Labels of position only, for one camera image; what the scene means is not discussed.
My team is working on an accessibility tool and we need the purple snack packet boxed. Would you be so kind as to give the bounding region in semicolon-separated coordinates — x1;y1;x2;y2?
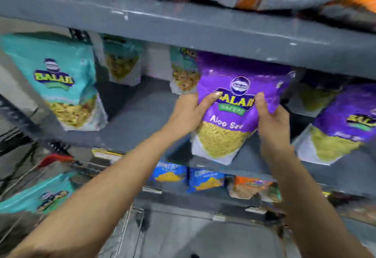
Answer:
292;84;376;166
286;69;348;118
190;51;296;166

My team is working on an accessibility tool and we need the small orange snack packet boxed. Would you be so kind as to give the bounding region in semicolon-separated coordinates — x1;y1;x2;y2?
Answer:
227;176;274;200

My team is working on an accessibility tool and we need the person's left hand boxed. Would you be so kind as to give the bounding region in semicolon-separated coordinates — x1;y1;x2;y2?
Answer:
164;91;223;141

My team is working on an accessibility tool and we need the yellow shelf price label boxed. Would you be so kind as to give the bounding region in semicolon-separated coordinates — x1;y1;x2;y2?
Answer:
91;148;123;161

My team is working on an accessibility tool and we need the person's right hand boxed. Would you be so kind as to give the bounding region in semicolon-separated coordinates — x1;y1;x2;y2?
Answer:
254;91;295;165

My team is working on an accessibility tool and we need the person's left forearm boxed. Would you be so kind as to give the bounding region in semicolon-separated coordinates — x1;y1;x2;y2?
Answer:
6;125;191;258

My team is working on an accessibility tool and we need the red handle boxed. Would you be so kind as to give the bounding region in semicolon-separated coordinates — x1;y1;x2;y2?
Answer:
38;153;74;169

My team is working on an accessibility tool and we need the teal snack packet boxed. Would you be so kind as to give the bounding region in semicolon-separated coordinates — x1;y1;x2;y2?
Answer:
101;34;145;87
169;46;202;95
0;31;108;132
0;172;78;215

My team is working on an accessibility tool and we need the wire shopping basket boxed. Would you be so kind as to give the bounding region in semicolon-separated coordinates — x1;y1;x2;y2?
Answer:
96;204;145;258

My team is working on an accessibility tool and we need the blue snack packet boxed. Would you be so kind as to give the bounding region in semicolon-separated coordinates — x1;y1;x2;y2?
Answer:
148;161;188;184
187;167;227;194

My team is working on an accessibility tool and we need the grey metal shelf rack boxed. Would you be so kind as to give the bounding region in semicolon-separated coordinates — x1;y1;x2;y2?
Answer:
0;0;376;258

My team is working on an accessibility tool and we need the person's right forearm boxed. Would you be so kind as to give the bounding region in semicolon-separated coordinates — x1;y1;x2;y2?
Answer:
264;146;374;258

